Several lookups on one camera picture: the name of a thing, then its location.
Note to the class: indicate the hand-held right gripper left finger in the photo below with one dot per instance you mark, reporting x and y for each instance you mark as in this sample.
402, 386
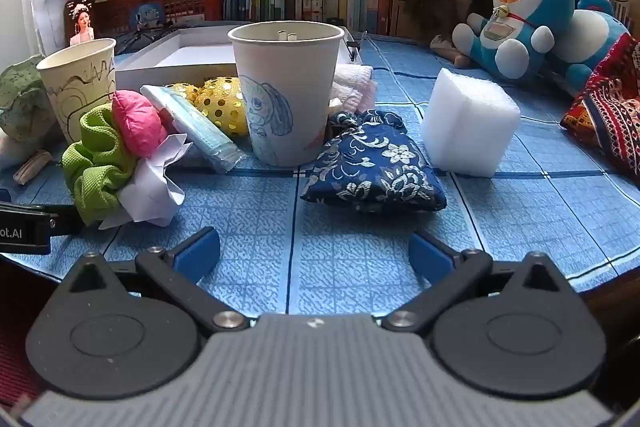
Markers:
197, 254

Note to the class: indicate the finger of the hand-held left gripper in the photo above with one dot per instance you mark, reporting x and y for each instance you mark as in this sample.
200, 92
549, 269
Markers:
65, 221

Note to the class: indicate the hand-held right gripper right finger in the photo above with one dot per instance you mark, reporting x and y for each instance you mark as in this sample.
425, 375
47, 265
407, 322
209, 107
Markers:
430, 254

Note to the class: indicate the blue face mask pack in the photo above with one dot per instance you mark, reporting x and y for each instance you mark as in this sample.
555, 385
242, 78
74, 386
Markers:
200, 132

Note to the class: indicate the pink towel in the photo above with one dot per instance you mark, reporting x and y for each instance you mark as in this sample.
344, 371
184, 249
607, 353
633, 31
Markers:
352, 87

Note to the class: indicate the white box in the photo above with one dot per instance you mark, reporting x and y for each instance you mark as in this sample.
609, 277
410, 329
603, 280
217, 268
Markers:
190, 57

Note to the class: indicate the green scrunchie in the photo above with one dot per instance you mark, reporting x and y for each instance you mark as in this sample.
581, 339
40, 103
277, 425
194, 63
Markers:
97, 172

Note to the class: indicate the white crumpled paper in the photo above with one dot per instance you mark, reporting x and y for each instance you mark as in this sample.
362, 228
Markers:
150, 192

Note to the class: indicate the blue patterned tablecloth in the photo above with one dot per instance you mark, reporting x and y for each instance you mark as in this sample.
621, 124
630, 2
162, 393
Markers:
350, 257

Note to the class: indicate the navy floral pouch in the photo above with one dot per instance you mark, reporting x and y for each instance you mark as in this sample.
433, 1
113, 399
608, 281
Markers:
375, 167

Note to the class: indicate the pink fabric ball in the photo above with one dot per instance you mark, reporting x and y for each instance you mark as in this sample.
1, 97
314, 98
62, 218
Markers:
137, 122

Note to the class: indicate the green lace cloth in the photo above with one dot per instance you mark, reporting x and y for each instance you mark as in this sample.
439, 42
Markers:
22, 97

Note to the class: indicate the white foam block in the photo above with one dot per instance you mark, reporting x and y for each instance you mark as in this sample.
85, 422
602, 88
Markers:
467, 127

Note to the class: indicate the paper cup with black lines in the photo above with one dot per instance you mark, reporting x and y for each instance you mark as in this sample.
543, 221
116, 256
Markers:
75, 82

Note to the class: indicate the gold sequin ball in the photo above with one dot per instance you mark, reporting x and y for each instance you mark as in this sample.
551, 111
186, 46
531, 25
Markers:
222, 104

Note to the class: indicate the paper cup with blue drawing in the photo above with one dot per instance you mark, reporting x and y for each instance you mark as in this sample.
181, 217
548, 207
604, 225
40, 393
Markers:
285, 97

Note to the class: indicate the miniature bicycle model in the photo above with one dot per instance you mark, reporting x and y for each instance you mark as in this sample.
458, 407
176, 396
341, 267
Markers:
145, 34

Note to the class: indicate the white paper sheets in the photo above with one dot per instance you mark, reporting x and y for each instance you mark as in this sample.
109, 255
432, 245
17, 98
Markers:
47, 17

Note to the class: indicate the red patterned cloth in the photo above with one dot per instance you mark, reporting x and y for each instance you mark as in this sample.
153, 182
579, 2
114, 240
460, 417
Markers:
610, 107

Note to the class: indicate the red plastic crate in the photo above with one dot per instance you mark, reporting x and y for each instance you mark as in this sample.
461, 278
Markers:
175, 2

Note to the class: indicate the blue cat plush with bell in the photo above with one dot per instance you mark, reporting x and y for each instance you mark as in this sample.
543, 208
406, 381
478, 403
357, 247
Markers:
520, 22

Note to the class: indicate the blue plush toy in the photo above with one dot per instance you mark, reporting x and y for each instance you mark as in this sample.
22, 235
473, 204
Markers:
595, 37

